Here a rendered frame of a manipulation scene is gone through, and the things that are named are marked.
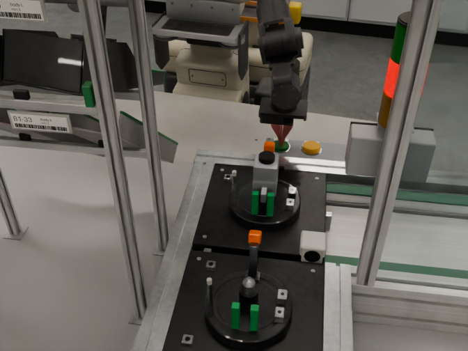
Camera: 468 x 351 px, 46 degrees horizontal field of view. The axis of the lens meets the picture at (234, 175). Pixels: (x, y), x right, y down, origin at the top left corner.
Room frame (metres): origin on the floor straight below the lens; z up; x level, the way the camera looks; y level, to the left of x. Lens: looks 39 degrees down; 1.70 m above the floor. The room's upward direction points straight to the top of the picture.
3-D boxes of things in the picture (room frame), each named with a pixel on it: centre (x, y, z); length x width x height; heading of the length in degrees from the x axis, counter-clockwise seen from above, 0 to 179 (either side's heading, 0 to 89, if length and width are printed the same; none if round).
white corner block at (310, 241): (0.69, -0.14, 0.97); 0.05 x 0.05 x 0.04; 82
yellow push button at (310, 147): (1.00, -0.17, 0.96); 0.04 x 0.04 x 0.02
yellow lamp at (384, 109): (0.66, -0.23, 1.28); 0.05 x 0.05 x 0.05
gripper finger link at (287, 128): (1.02, -0.10, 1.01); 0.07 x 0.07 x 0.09; 81
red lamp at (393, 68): (0.66, -0.23, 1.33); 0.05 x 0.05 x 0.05
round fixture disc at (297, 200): (0.80, -0.06, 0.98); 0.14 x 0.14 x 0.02
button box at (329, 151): (1.00, -0.17, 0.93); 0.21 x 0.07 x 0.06; 82
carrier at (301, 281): (0.55, -0.02, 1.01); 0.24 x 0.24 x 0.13; 82
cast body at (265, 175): (0.79, -0.06, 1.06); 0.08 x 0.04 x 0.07; 172
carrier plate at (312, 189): (0.80, -0.06, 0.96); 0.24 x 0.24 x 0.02; 82
